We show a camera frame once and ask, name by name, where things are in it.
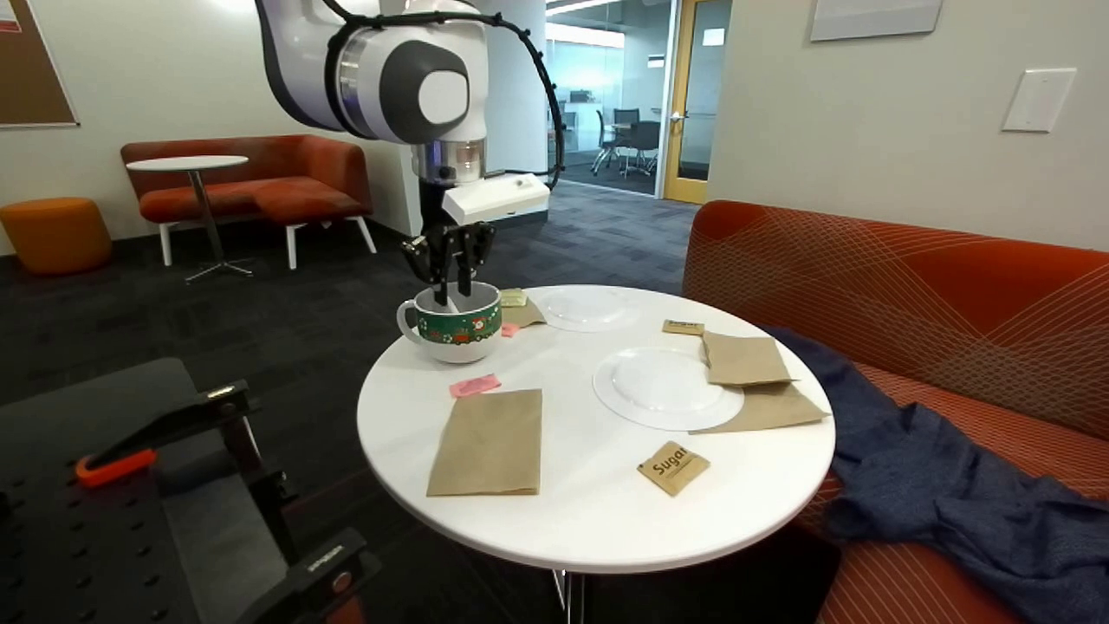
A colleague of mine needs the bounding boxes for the brown napkin under yellow packet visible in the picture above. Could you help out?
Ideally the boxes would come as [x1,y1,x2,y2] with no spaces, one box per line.
[495,288,552,332]

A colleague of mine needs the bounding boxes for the black office chair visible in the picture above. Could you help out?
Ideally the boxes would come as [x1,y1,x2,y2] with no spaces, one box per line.
[599,104,662,183]

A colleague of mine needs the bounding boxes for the large white plate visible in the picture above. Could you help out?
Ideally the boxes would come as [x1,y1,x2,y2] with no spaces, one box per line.
[588,344,748,438]

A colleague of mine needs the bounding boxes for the white framed wall picture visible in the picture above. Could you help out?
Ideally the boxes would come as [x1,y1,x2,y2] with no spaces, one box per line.
[804,0,951,48]

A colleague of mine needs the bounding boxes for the white mug with green band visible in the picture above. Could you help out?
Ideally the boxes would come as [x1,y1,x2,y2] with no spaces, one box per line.
[392,277,505,367]

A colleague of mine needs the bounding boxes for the brown wall board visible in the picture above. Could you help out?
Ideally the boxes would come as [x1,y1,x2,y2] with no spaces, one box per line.
[0,0,82,133]

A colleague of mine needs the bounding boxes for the blue cloth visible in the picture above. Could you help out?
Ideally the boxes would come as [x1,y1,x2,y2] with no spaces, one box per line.
[771,327,1109,624]

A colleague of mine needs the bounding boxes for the orange round ottoman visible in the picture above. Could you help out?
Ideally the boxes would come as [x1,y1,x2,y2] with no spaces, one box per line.
[0,195,117,277]

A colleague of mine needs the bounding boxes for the orange bench sofa white legs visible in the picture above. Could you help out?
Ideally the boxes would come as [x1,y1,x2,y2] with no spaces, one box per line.
[117,133,381,275]

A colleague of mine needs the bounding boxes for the orange patterned sofa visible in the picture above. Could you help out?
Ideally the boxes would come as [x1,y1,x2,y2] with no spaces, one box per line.
[680,196,1109,624]

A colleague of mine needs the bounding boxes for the white wall panel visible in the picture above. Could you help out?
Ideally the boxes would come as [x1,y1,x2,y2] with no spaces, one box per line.
[997,61,1083,140]

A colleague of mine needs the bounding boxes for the black perforated cart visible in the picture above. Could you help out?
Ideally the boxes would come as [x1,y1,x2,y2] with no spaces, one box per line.
[0,355,282,624]

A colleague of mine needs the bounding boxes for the wooden frame glass door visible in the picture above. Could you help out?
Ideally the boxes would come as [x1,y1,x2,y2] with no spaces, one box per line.
[659,0,738,207]

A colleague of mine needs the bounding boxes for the black metal stand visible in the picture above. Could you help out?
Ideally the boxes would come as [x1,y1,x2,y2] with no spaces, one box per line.
[205,377,390,624]

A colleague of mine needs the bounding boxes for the orange handled clamp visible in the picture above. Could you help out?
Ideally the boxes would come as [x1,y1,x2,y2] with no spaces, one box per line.
[70,443,162,492]

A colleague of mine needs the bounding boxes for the metal table pedestal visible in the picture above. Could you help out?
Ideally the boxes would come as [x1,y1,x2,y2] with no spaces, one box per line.
[552,564,592,624]

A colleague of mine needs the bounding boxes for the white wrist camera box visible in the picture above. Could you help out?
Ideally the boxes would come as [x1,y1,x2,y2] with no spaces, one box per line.
[440,170,555,230]

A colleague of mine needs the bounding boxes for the small round white side table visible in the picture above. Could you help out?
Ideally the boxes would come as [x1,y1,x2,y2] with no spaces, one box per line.
[122,152,256,288]

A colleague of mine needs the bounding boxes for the brown napkin under large plate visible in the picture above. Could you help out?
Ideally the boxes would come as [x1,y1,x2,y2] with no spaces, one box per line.
[703,377,833,438]

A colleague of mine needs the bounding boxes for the folded brown napkin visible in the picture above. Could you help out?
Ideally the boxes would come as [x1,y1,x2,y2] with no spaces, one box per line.
[700,330,796,393]

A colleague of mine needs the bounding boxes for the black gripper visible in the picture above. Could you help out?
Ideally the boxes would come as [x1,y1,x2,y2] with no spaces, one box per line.
[400,170,491,313]

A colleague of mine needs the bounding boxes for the flat brown paper napkin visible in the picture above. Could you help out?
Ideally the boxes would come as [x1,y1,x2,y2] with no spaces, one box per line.
[422,386,547,501]

